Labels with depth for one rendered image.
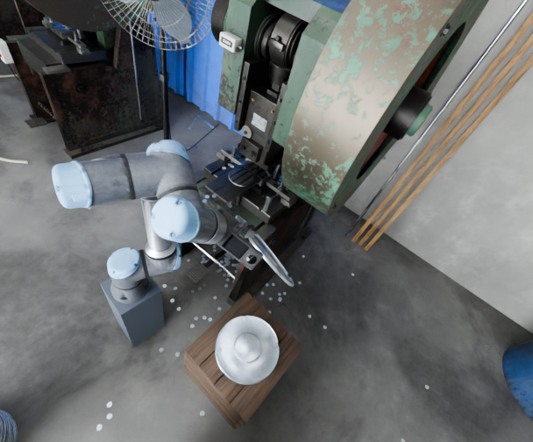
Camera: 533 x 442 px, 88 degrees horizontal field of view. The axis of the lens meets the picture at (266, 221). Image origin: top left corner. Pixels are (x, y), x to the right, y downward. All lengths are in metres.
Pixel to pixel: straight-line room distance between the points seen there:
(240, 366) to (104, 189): 1.01
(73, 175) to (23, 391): 1.41
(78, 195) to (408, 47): 0.63
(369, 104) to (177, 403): 1.52
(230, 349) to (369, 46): 1.19
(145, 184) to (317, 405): 1.54
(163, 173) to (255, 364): 1.02
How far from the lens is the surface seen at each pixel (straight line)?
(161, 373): 1.69
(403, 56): 0.65
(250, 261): 0.64
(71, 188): 0.52
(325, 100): 0.67
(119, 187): 0.52
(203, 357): 1.35
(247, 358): 1.35
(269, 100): 1.16
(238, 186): 1.30
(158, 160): 0.53
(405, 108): 0.97
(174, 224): 0.47
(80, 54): 2.52
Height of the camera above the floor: 1.66
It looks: 48 degrees down
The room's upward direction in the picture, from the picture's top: 20 degrees clockwise
